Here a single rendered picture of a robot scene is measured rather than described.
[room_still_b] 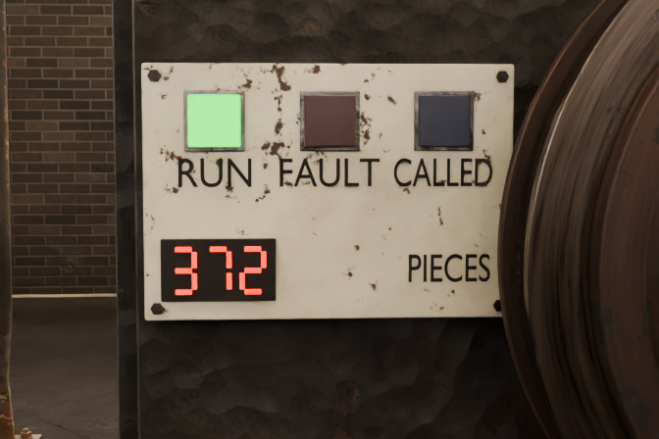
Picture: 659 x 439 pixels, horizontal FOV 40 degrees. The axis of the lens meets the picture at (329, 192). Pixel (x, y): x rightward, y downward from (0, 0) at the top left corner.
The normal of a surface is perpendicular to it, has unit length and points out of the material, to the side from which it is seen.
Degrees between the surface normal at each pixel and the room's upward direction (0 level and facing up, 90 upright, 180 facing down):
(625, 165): 90
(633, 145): 90
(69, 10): 90
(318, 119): 90
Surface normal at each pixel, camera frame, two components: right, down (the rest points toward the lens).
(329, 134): 0.05, 0.07
